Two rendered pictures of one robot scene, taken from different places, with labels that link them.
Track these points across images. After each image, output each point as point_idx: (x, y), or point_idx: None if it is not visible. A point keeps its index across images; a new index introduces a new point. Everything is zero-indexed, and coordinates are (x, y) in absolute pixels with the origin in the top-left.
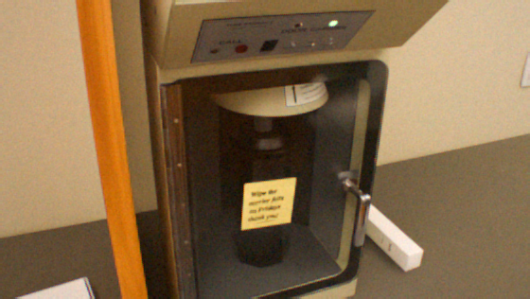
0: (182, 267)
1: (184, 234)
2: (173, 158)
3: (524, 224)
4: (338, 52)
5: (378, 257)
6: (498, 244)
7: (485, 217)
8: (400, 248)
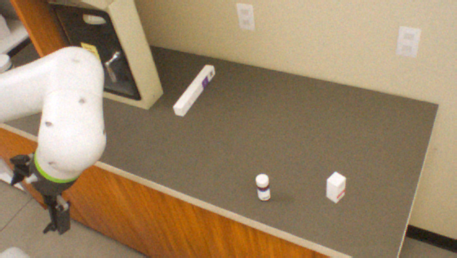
0: None
1: None
2: (58, 26)
3: (260, 135)
4: None
5: None
6: (228, 131)
7: (251, 119)
8: (176, 102)
